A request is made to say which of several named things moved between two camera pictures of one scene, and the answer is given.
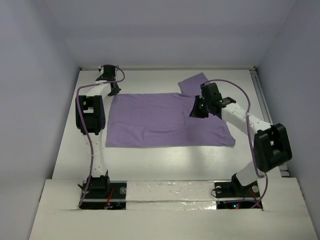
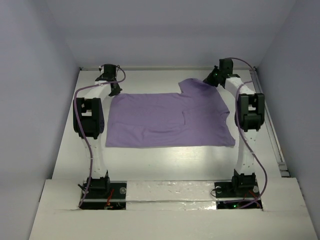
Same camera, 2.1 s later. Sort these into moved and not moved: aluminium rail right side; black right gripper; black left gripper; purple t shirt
Moved: black right gripper
Not moved: aluminium rail right side; black left gripper; purple t shirt
